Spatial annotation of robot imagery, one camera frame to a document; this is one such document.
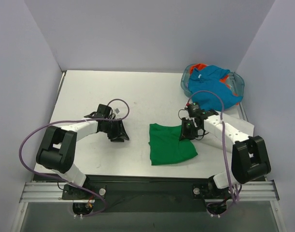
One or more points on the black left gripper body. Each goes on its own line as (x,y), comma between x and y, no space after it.
(117,129)

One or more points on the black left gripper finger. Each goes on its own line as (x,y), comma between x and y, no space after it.
(113,134)
(123,134)

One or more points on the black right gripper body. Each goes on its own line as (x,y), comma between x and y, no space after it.
(187,128)

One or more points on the green t shirt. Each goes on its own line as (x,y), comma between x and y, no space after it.
(166,148)

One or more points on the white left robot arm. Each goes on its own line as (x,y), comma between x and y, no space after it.
(57,149)

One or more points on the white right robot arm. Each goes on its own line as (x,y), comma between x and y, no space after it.
(246,157)

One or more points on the blue t shirt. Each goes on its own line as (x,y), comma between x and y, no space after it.
(212,89)

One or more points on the white cloth sheet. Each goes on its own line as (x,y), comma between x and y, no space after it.
(239,123)

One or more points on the orange t shirt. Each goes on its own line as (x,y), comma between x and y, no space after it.
(198,67)

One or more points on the clear blue plastic bin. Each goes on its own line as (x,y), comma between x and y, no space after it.
(233,81)

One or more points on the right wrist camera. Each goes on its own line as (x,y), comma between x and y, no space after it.
(193,109)

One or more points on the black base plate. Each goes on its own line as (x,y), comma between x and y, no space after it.
(124,194)

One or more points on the aluminium frame rail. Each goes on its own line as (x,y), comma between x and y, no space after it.
(146,97)

